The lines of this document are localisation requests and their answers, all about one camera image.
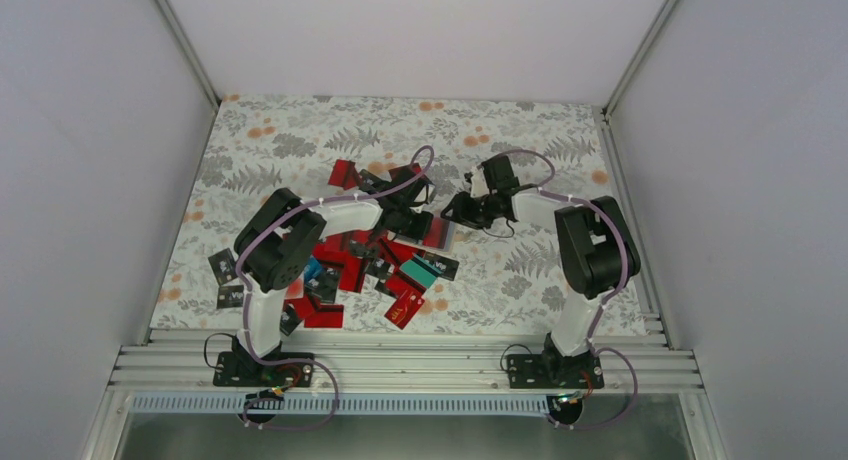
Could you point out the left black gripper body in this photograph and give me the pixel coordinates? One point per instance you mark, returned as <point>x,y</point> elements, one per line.
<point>408,229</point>

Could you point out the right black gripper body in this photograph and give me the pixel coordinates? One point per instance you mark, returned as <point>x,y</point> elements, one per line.
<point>476,215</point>

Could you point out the red card black stripe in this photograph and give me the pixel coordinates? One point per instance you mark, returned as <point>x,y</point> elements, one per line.
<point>440,234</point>

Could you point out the beige leather card holder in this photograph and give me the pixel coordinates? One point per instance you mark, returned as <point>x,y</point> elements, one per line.
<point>413,242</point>

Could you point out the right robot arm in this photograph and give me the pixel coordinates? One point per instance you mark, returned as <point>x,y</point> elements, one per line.
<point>597,253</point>

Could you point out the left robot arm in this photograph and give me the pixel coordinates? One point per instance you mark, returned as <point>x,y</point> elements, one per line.
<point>275,246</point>

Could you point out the teal card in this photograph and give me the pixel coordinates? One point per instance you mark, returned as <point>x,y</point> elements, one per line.
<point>420,271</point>

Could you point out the black vip card upper right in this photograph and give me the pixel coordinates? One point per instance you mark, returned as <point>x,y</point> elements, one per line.
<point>446,266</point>

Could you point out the black vip card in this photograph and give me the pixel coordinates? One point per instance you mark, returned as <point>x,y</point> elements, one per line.
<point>223,267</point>
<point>230,296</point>
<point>446,266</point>

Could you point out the red card top left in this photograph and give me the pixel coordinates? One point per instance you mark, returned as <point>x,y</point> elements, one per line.
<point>344,175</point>

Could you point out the blue card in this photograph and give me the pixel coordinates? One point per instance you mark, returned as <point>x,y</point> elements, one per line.
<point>312,269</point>

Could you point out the red card bottom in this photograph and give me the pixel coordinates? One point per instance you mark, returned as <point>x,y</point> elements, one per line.
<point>325,319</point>

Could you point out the black vip card far left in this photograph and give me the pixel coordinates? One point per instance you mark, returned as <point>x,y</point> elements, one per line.
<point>223,267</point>

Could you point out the black vip card left lower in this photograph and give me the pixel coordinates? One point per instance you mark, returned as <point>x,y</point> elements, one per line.
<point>230,296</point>

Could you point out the floral table mat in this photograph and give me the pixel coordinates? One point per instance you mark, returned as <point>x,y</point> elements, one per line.
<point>509,280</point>

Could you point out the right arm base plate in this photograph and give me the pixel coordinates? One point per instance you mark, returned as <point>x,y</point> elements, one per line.
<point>536,372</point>

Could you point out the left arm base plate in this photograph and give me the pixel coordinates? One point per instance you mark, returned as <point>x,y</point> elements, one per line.
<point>232,372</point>

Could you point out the aluminium rail frame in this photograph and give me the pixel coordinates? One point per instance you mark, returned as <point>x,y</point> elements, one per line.
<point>394,373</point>

